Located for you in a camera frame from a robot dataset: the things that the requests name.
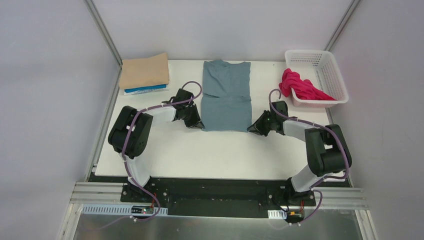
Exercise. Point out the pink red t shirt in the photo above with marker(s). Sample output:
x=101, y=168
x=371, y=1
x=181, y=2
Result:
x=303, y=88

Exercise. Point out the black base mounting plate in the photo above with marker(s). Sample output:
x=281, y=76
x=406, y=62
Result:
x=203, y=197

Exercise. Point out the right controller circuit board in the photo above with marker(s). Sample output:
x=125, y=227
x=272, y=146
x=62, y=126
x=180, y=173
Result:
x=295, y=215

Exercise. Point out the controller circuit board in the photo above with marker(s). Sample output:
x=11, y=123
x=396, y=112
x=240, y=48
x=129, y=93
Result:
x=295, y=215
x=142, y=210

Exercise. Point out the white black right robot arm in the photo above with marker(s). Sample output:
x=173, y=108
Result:
x=326, y=149

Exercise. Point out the folded tan t shirt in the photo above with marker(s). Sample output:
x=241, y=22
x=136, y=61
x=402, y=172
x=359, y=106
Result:
x=145, y=72

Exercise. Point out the white plastic laundry basket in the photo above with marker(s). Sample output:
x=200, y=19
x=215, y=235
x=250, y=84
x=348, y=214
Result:
x=321, y=68

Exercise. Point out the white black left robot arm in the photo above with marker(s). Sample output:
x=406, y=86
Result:
x=130, y=132

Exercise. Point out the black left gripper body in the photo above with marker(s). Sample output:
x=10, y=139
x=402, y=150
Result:
x=191, y=115

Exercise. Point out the aluminium front rail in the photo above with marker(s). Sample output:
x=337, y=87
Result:
x=338, y=198

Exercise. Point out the left aluminium frame post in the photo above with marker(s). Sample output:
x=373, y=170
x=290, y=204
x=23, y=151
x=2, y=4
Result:
x=95, y=14

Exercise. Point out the left controller circuit board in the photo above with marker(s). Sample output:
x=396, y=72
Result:
x=142, y=210

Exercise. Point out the folded blue white t shirt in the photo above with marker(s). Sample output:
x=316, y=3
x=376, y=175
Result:
x=145, y=89

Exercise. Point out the right aluminium frame post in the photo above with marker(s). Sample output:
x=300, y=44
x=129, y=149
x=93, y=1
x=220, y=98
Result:
x=352, y=7

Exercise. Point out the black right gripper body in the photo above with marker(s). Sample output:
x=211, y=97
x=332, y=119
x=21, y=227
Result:
x=265, y=122

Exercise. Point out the aluminium frame post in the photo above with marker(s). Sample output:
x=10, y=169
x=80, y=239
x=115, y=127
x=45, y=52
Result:
x=352, y=7
x=95, y=14

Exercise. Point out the grey-blue t shirt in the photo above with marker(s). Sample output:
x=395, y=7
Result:
x=226, y=104

